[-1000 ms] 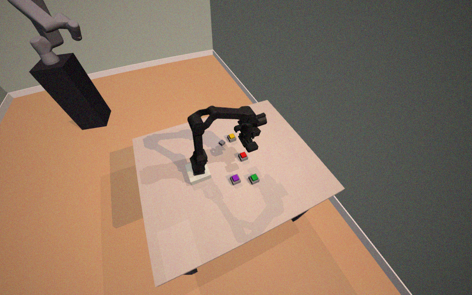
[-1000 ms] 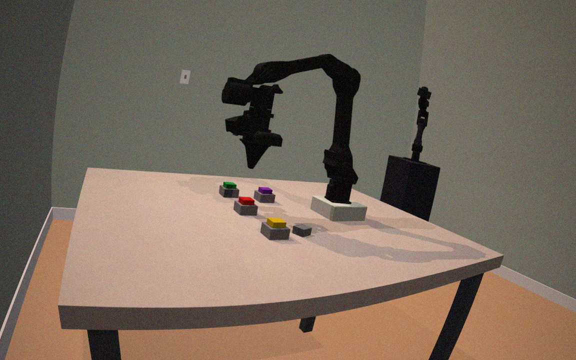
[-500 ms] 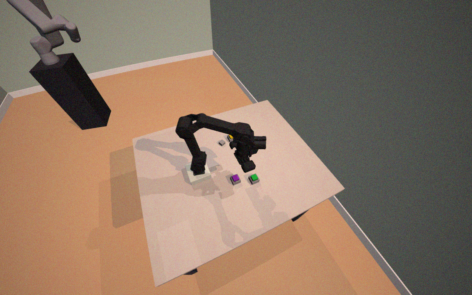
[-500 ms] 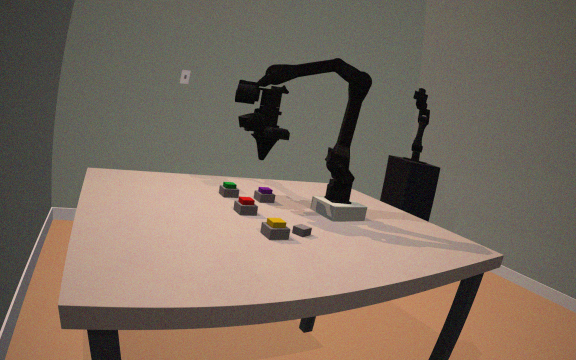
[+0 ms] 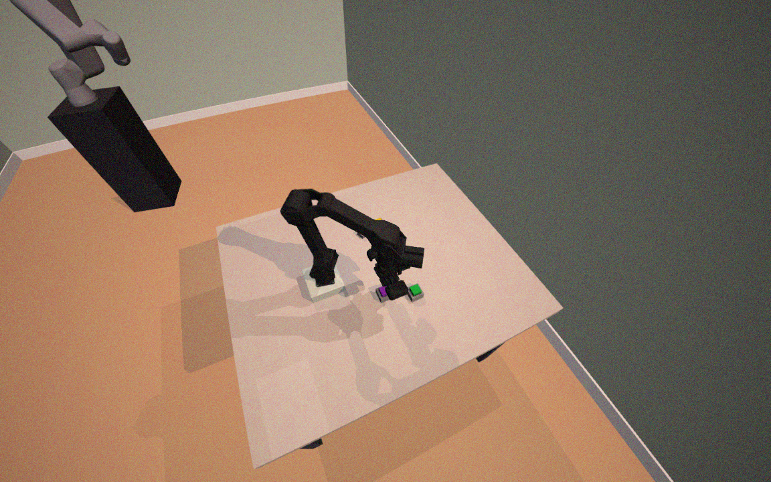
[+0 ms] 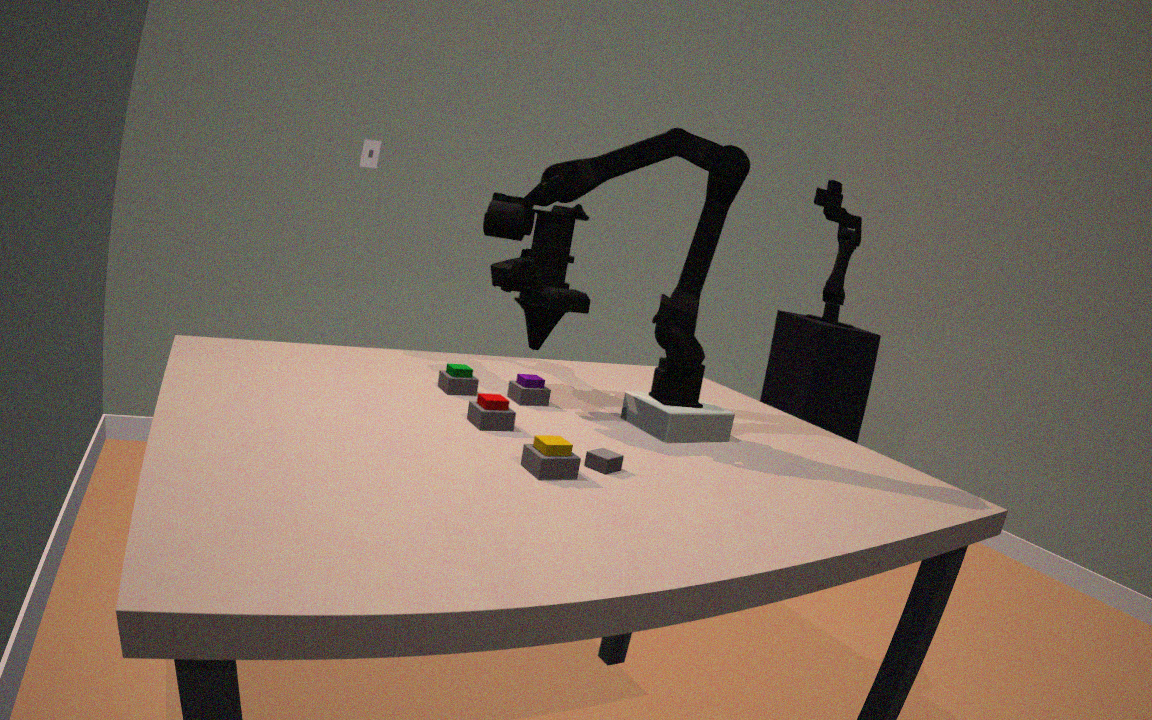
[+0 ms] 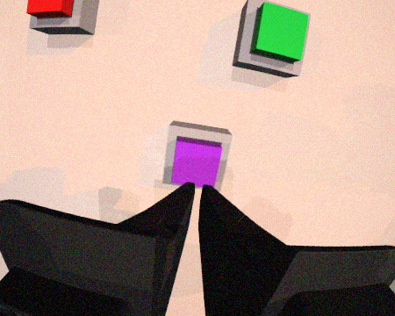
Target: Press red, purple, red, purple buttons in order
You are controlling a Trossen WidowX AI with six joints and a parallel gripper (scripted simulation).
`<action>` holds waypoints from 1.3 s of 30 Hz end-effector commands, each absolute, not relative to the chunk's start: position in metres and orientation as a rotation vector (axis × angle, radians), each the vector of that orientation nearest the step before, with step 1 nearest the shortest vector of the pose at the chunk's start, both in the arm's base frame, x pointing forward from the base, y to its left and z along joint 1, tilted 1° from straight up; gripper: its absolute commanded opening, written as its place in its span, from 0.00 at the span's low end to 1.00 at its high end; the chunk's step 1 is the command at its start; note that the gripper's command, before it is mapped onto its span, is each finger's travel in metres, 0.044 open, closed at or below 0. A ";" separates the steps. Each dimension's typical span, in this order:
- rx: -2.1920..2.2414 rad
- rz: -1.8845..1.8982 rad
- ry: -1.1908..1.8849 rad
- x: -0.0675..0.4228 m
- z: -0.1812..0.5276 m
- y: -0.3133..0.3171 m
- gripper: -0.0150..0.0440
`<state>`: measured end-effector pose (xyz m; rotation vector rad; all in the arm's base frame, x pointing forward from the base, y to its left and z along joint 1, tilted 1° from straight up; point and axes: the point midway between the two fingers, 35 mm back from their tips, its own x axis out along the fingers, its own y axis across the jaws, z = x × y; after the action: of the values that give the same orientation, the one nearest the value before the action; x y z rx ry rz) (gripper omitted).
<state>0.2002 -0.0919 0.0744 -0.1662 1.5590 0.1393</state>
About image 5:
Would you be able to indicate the purple button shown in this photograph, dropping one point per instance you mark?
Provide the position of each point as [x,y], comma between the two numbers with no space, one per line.
[381,293]

